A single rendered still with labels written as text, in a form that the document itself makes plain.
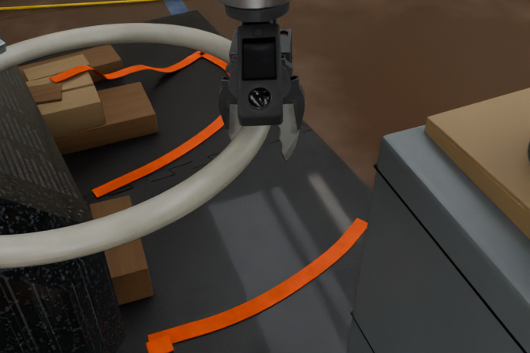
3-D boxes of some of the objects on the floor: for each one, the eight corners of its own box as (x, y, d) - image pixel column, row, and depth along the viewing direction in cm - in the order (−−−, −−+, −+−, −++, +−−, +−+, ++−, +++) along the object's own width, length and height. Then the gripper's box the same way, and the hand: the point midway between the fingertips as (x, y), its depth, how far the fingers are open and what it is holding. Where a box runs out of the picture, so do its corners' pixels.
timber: (154, 295, 161) (148, 268, 153) (110, 308, 158) (102, 280, 150) (135, 221, 183) (129, 194, 175) (96, 231, 180) (88, 203, 172)
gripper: (311, -22, 66) (311, 130, 79) (209, -19, 67) (226, 130, 80) (311, 9, 60) (311, 169, 73) (198, 12, 61) (218, 169, 74)
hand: (265, 154), depth 73 cm, fingers closed on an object, 4 cm apart
